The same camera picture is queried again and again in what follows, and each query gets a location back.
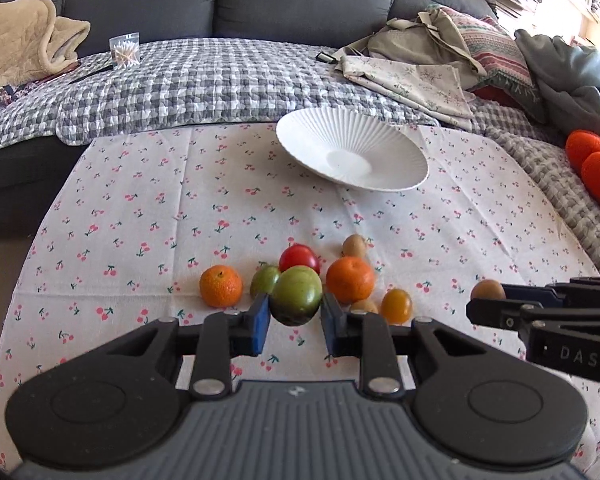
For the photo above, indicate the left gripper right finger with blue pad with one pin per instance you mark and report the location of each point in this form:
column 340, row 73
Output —
column 370, row 339

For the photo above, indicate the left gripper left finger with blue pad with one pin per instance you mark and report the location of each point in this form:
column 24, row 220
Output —
column 221, row 338

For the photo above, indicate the yellow-orange tomato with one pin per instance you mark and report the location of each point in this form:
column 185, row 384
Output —
column 396, row 306

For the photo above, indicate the small orange mandarin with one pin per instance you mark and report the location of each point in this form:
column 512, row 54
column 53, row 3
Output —
column 220, row 287

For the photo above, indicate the round green tomato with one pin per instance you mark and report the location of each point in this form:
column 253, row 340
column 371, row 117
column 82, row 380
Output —
column 296, row 296

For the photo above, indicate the brown kiwi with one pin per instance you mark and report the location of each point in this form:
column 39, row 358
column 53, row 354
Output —
column 488, row 289
column 364, row 306
column 354, row 246

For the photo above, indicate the large orange mandarin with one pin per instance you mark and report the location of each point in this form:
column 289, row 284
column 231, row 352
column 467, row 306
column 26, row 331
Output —
column 350, row 279

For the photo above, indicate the oval green tomato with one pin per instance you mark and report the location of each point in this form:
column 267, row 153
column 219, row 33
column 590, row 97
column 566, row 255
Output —
column 264, row 280

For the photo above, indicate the red tomato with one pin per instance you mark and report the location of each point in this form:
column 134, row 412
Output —
column 299, row 255

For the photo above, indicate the grey knitted throw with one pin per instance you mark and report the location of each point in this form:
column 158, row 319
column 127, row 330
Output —
column 540, row 153

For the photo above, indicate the cherry print tablecloth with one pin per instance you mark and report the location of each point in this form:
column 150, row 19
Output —
column 142, row 218

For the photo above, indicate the white ribbed plate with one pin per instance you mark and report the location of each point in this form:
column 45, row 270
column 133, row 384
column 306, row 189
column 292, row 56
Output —
column 352, row 149

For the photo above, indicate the grey jacket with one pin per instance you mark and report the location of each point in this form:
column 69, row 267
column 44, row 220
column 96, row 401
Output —
column 568, row 79

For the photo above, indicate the grey checkered blanket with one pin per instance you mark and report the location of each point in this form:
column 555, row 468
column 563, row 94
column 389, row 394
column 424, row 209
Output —
column 192, row 82

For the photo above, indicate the floral beige cloth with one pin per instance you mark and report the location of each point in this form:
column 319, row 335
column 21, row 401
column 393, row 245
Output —
column 432, row 89

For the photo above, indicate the striped patterned pillow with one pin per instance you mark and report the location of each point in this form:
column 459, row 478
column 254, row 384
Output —
column 508, row 80

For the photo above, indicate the clear cotton swab box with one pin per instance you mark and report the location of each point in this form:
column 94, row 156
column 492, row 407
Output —
column 125, row 50

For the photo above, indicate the beige fleece blanket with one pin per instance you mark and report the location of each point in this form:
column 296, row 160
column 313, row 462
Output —
column 36, row 42

